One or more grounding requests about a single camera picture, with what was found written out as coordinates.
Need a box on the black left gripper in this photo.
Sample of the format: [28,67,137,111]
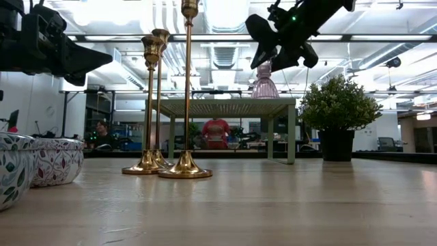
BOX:
[0,13,113,87]

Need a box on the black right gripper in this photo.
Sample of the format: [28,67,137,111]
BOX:
[244,0,344,72]

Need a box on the pink ribbed glass candle holder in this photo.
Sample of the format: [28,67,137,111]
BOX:
[251,60,280,100]

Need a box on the short gold candlestick holder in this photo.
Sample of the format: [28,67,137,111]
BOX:
[122,35,168,176]

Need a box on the medium gold candlestick holder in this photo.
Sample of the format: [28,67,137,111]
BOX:
[151,28,175,169]

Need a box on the teal floral candle tin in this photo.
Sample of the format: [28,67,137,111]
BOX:
[0,131,39,212]

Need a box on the person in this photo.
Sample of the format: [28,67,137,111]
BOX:
[201,118,231,150]
[89,120,119,151]

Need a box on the artificial green plant black pot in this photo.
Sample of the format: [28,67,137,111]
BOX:
[298,75,384,163]

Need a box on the green perforated metal shelf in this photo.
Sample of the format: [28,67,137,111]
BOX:
[145,98,297,165]

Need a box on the tall gold candlestick holder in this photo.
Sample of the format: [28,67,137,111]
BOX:
[158,0,214,180]

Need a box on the grey office chair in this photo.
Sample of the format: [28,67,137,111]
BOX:
[377,136,404,153]

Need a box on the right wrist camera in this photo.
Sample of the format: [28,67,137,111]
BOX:
[268,0,298,25]

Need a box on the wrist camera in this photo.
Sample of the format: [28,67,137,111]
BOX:
[19,2,68,37]
[268,0,298,25]

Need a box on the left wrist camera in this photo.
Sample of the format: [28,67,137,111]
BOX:
[19,2,68,37]

